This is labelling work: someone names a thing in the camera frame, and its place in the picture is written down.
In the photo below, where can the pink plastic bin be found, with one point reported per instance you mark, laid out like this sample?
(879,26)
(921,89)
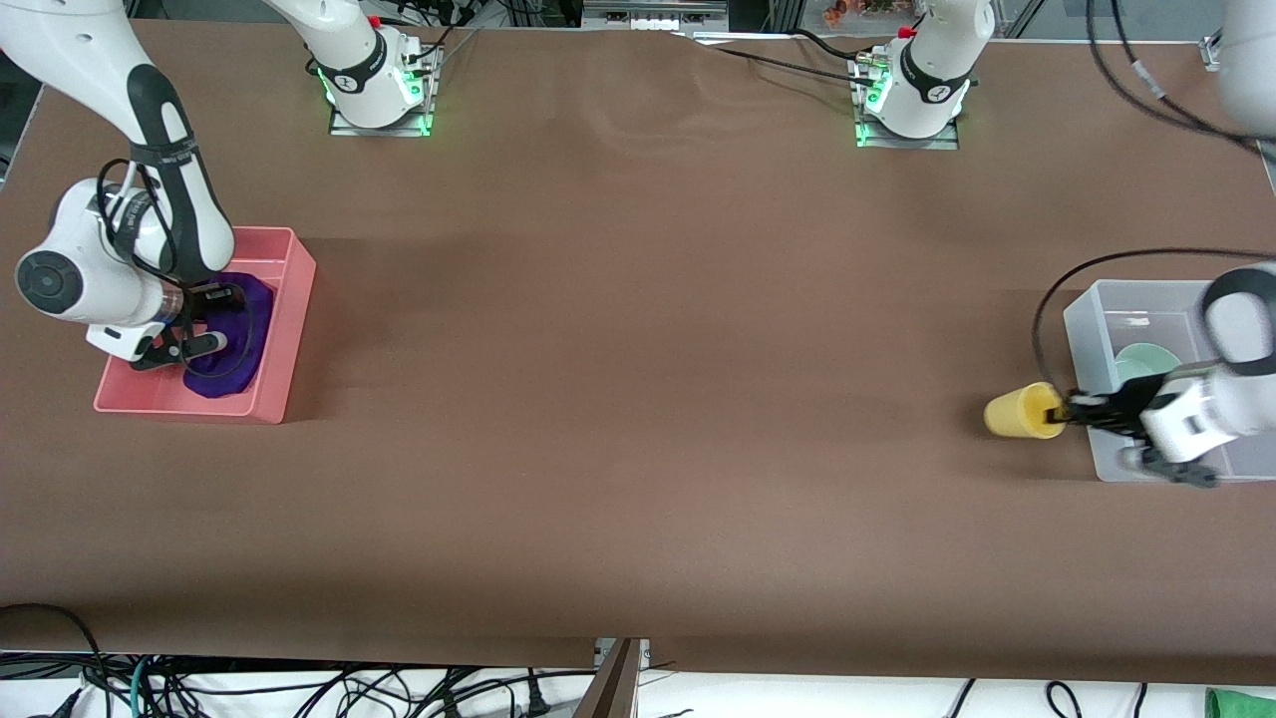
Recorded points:
(289,299)

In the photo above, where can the metal table leg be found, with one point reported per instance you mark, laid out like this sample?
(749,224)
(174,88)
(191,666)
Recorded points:
(610,683)

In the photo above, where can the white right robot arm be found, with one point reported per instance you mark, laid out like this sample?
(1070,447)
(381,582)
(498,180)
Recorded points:
(90,60)

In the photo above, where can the green cloth scrap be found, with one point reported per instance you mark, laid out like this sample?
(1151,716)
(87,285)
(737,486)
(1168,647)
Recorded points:
(1241,704)

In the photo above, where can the clear plastic bin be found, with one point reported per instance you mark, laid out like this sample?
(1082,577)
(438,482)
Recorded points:
(1092,319)

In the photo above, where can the purple cloth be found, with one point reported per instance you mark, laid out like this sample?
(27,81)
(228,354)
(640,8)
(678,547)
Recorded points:
(239,349)

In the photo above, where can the pale green bowl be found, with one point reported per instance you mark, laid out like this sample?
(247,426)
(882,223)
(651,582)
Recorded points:
(1146,361)

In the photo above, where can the orange background objects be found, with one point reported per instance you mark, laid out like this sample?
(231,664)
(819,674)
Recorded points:
(867,10)

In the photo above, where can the grey control box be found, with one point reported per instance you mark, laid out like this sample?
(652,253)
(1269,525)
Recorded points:
(653,12)

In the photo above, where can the yellow cup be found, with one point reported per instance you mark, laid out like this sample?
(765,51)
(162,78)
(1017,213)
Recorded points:
(1017,411)

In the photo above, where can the aluminium frame bracket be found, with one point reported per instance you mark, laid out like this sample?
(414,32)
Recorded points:
(1212,52)

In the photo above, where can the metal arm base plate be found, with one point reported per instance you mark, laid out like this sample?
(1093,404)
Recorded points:
(424,95)
(947,135)

